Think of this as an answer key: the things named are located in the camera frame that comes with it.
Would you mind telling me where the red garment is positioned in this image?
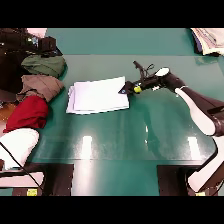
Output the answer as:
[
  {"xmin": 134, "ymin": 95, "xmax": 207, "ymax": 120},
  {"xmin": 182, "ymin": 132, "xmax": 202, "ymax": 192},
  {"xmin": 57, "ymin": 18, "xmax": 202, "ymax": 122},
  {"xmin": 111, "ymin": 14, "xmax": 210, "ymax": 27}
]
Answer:
[{"xmin": 3, "ymin": 95, "xmax": 50, "ymax": 134}]

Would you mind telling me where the green garment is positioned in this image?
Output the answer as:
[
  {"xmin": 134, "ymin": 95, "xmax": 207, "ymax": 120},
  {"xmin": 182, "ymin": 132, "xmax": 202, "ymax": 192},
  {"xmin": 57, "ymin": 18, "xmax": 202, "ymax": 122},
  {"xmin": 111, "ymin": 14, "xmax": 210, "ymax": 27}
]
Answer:
[{"xmin": 20, "ymin": 54, "xmax": 67, "ymax": 79}]

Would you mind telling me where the cream garment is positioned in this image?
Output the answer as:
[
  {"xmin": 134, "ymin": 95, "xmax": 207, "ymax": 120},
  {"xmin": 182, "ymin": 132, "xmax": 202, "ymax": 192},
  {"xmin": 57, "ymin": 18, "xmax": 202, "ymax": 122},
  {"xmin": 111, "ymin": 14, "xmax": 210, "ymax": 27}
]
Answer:
[{"xmin": 190, "ymin": 28, "xmax": 224, "ymax": 57}]

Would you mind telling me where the black cable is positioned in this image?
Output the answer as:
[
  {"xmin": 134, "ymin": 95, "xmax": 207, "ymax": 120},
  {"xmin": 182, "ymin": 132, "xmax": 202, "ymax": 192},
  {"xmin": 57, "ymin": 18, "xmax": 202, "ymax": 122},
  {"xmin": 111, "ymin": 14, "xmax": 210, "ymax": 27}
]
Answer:
[{"xmin": 0, "ymin": 142, "xmax": 46, "ymax": 197}]

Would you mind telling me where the white T-shirt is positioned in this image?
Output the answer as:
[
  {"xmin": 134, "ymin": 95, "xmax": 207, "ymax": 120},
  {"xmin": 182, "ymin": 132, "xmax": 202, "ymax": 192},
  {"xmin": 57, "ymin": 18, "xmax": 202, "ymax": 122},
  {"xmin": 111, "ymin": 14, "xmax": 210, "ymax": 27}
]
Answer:
[{"xmin": 65, "ymin": 76, "xmax": 130, "ymax": 115}]

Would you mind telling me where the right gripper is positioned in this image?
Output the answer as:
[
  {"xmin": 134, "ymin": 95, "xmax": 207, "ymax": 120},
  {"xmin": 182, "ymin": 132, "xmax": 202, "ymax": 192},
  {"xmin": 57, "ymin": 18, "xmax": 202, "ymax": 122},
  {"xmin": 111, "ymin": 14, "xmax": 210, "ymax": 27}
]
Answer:
[{"xmin": 131, "ymin": 76, "xmax": 162, "ymax": 94}]

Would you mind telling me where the brown garment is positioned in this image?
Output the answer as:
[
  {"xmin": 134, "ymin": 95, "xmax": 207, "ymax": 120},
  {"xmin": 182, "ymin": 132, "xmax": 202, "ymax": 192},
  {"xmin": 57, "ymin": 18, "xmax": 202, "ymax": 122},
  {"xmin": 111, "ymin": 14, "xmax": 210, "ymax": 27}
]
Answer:
[{"xmin": 15, "ymin": 74, "xmax": 65, "ymax": 103}]

